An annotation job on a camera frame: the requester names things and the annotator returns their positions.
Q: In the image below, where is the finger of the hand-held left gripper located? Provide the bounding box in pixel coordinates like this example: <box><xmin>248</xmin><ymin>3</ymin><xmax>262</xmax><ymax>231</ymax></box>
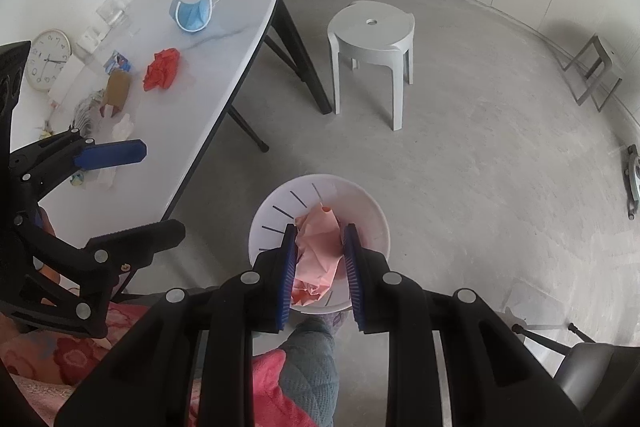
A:
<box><xmin>9</xmin><ymin>129</ymin><xmax>148</xmax><ymax>204</ymax></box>
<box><xmin>0</xmin><ymin>206</ymin><xmax>187</xmax><ymax>339</ymax></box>

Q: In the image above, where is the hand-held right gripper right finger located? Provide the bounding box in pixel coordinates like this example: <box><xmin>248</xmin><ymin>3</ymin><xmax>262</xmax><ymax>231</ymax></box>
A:
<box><xmin>341</xmin><ymin>223</ymin><xmax>588</xmax><ymax>427</ymax></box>

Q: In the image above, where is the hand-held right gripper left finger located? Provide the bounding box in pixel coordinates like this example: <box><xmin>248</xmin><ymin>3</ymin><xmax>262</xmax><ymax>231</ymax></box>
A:
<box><xmin>52</xmin><ymin>223</ymin><xmax>301</xmax><ymax>427</ymax></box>

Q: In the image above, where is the pink paper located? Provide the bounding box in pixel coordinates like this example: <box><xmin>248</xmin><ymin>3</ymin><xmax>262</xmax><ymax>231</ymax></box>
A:
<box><xmin>291</xmin><ymin>202</ymin><xmax>346</xmax><ymax>308</ymax></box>

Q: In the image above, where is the white slotted waste bin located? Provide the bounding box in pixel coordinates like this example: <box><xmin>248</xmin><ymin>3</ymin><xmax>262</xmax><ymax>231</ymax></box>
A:
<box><xmin>248</xmin><ymin>174</ymin><xmax>391</xmax><ymax>314</ymax></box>

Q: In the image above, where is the blue face mask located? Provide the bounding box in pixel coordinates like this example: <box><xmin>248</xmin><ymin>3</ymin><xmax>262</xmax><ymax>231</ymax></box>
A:
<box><xmin>169</xmin><ymin>0</ymin><xmax>217</xmax><ymax>35</ymax></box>

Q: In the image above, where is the white crumpled tissue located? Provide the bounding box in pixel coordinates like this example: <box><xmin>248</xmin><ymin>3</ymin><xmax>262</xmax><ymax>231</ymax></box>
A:
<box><xmin>111</xmin><ymin>113</ymin><xmax>136</xmax><ymax>142</ymax></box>

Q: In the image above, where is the white box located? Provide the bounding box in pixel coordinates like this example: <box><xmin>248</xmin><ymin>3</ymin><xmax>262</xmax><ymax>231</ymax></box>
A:
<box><xmin>47</xmin><ymin>52</ymin><xmax>111</xmax><ymax>110</ymax></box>

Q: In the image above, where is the brown cardboard box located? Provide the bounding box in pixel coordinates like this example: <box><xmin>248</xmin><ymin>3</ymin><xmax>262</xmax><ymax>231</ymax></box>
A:
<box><xmin>100</xmin><ymin>69</ymin><xmax>132</xmax><ymax>118</ymax></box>

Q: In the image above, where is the person's grey quilted trouser leg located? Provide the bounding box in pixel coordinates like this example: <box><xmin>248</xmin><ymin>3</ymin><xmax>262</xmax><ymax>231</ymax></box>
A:
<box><xmin>277</xmin><ymin>312</ymin><xmax>351</xmax><ymax>427</ymax></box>

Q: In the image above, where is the blue and white small packet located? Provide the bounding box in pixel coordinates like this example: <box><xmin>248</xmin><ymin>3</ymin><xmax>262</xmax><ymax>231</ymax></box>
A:
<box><xmin>104</xmin><ymin>51</ymin><xmax>133</xmax><ymax>75</ymax></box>

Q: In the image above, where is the red crumpled paper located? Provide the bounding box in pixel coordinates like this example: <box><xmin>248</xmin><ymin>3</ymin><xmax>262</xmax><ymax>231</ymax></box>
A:
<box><xmin>143</xmin><ymin>48</ymin><xmax>182</xmax><ymax>92</ymax></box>

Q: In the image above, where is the clear glass tumbler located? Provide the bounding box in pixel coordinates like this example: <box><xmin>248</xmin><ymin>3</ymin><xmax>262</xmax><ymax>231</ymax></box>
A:
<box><xmin>96</xmin><ymin>0</ymin><xmax>132</xmax><ymax>28</ymax></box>

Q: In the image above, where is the pink floral fleece robe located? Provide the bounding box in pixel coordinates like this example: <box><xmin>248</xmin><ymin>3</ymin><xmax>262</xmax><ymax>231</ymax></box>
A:
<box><xmin>0</xmin><ymin>297</ymin><xmax>321</xmax><ymax>427</ymax></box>

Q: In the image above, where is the white oval marble table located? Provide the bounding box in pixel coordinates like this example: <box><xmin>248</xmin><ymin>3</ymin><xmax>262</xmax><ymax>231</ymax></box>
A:
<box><xmin>0</xmin><ymin>0</ymin><xmax>333</xmax><ymax>303</ymax></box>

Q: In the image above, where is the dark grey chair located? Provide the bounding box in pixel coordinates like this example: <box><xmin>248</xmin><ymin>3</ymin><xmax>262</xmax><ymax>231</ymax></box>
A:
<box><xmin>515</xmin><ymin>322</ymin><xmax>626</xmax><ymax>427</ymax></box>

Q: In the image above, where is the white plastic stool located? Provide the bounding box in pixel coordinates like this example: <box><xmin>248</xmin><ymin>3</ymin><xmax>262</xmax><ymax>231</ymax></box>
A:
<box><xmin>327</xmin><ymin>0</ymin><xmax>417</xmax><ymax>132</ymax></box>

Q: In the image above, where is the grey metal floor object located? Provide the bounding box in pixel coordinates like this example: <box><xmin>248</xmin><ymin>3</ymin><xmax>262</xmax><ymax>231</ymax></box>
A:
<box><xmin>617</xmin><ymin>146</ymin><xmax>640</xmax><ymax>222</ymax></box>

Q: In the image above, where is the round white wall clock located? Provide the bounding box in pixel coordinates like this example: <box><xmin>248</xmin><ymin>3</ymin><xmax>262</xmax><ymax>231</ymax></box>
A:
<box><xmin>26</xmin><ymin>29</ymin><xmax>72</xmax><ymax>92</ymax></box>

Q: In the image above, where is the grey metal frame stool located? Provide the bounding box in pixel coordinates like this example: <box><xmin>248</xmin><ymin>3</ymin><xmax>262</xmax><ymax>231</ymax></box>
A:
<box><xmin>557</xmin><ymin>33</ymin><xmax>626</xmax><ymax>112</ymax></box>

